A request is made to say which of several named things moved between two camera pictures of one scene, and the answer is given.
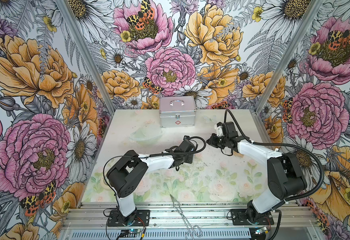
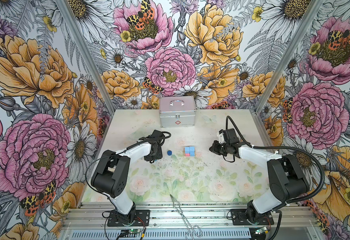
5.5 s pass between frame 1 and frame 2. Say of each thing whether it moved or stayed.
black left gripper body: moved
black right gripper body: moved
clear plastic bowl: stayed
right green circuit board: stayed
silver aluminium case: stayed
